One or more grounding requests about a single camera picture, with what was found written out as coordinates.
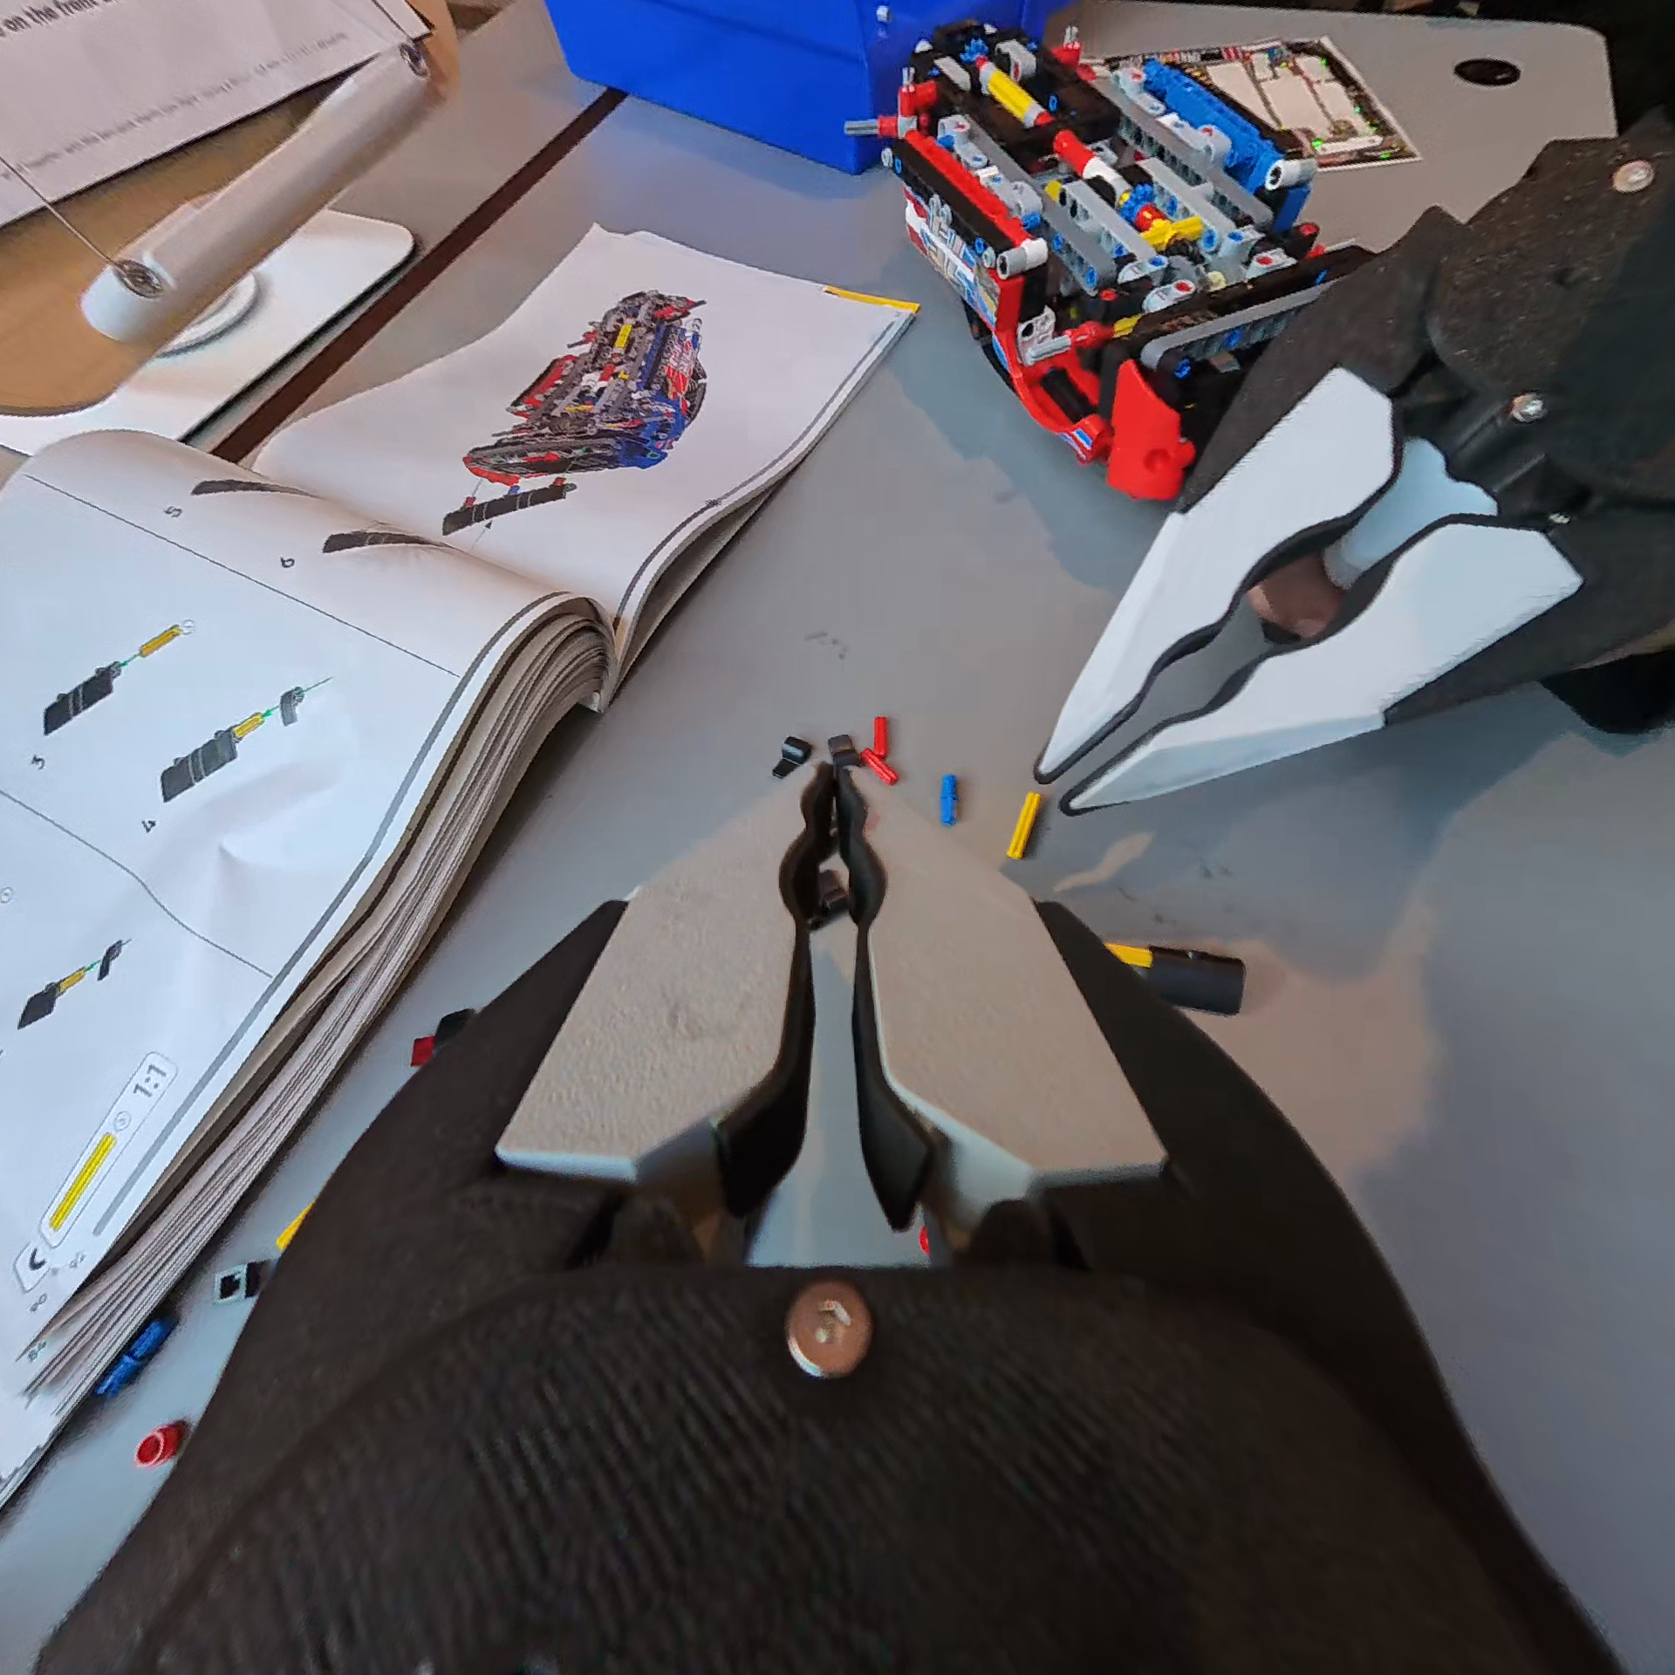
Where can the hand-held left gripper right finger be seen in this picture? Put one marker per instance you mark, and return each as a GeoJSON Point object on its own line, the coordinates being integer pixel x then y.
{"type": "Point", "coordinates": [1008, 1033]}

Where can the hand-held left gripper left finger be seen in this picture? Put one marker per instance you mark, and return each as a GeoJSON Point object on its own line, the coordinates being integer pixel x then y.
{"type": "Point", "coordinates": [654, 1033]}

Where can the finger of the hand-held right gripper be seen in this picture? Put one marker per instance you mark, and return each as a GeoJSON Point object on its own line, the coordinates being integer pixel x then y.
{"type": "Point", "coordinates": [1255, 497]}
{"type": "Point", "coordinates": [1372, 640]}

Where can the black toy axle connector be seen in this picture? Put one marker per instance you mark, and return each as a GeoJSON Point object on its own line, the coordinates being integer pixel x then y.
{"type": "Point", "coordinates": [1199, 979]}

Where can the black toy clip plate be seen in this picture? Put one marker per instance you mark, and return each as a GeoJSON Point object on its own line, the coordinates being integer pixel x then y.
{"type": "Point", "coordinates": [827, 900]}

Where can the partly built toy car model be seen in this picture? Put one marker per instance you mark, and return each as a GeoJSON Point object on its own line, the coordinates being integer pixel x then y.
{"type": "Point", "coordinates": [1047, 221]}

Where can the instruction booklet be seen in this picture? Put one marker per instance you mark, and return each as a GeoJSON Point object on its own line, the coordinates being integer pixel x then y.
{"type": "Point", "coordinates": [327, 785]}

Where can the pile of small toy bricks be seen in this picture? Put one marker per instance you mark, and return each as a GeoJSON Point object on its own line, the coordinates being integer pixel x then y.
{"type": "Point", "coordinates": [160, 1440]}

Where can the person's right hand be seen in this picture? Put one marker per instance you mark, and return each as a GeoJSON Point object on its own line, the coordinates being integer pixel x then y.
{"type": "Point", "coordinates": [1297, 605]}

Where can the shiny sticker sheet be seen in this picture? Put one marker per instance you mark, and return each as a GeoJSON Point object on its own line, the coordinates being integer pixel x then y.
{"type": "Point", "coordinates": [1320, 99]}

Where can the blue plastic bin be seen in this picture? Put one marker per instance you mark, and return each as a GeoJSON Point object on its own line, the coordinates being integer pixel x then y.
{"type": "Point", "coordinates": [732, 64]}

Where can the wooden document stand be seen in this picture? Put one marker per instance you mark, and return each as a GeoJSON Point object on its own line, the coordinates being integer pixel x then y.
{"type": "Point", "coordinates": [327, 261]}

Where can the printed instruction sheet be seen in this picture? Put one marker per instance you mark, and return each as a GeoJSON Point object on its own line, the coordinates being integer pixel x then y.
{"type": "Point", "coordinates": [155, 91]}

